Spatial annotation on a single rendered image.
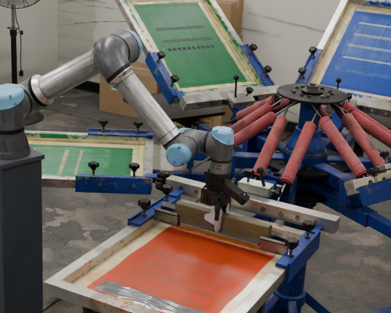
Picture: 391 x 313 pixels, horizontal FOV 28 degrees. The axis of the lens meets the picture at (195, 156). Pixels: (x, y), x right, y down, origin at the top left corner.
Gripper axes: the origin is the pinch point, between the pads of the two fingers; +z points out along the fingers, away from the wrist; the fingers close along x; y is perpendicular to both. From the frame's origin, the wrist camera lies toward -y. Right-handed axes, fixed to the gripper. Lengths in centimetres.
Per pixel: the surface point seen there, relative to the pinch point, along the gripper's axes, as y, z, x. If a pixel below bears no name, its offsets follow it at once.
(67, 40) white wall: 368, 53, -411
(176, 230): 16.7, 5.3, 1.7
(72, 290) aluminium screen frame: 19, 2, 61
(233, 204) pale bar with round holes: 5.0, 0.3, -20.6
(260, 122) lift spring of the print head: 15, -18, -66
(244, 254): -11.1, 5.3, 4.8
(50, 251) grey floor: 157, 101, -108
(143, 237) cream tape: 23.5, 5.3, 13.0
